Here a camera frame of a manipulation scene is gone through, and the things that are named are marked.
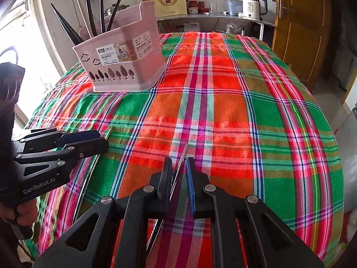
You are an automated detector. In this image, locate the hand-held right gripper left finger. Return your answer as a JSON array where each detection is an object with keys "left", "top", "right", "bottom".
[{"left": 32, "top": 158, "right": 173, "bottom": 268}]

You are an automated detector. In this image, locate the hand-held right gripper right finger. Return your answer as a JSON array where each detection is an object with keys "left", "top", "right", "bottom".
[{"left": 185, "top": 157, "right": 325, "bottom": 268}]

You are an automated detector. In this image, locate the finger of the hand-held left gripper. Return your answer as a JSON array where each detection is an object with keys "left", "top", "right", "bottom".
[
  {"left": 15, "top": 138, "right": 110, "bottom": 171},
  {"left": 20, "top": 129, "right": 101, "bottom": 152}
]

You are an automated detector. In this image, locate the metal chopstick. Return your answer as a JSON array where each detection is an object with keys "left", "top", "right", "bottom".
[
  {"left": 145, "top": 142, "right": 189, "bottom": 254},
  {"left": 73, "top": 126, "right": 114, "bottom": 222}
]

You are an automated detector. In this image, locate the pink plastic utensil basket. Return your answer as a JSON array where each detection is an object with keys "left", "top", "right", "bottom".
[{"left": 73, "top": 0, "right": 168, "bottom": 93}]

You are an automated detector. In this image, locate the black chopstick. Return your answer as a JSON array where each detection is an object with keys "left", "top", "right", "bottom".
[
  {"left": 50, "top": 3, "right": 80, "bottom": 44},
  {"left": 107, "top": 0, "right": 133, "bottom": 32},
  {"left": 56, "top": 11, "right": 85, "bottom": 42},
  {"left": 100, "top": 0, "right": 106, "bottom": 33},
  {"left": 84, "top": 0, "right": 98, "bottom": 37}
]

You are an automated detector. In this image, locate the wooden chopstick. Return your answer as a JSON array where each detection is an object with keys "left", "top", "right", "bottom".
[{"left": 74, "top": 0, "right": 94, "bottom": 38}]

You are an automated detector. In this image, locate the person's left hand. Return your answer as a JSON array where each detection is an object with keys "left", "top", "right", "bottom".
[{"left": 0, "top": 198, "right": 39, "bottom": 227}]

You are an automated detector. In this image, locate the plaid tablecloth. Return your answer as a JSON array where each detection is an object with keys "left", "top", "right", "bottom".
[{"left": 21, "top": 31, "right": 345, "bottom": 268}]

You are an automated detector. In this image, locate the bright window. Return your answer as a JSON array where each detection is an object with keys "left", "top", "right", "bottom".
[{"left": 0, "top": 0, "right": 70, "bottom": 134}]

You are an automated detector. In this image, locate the stainless steel steamer pot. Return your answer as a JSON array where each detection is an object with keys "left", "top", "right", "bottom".
[{"left": 104, "top": 4, "right": 130, "bottom": 17}]

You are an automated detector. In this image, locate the clear plastic bag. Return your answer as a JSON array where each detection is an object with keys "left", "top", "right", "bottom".
[{"left": 226, "top": 24, "right": 246, "bottom": 35}]

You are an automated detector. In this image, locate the brown paper bag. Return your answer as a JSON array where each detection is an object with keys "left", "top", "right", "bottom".
[{"left": 148, "top": 0, "right": 188, "bottom": 18}]

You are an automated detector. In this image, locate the stainless steel table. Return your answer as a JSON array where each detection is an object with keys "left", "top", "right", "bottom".
[{"left": 156, "top": 13, "right": 275, "bottom": 41}]

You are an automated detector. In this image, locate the pale blue lidded container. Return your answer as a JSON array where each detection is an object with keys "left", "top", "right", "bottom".
[{"left": 225, "top": 0, "right": 244, "bottom": 15}]

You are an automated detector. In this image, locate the white electric kettle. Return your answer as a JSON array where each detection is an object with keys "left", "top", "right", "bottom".
[{"left": 241, "top": 0, "right": 268, "bottom": 21}]

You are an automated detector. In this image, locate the wooden door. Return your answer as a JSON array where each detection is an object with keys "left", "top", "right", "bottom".
[{"left": 272, "top": 0, "right": 332, "bottom": 90}]

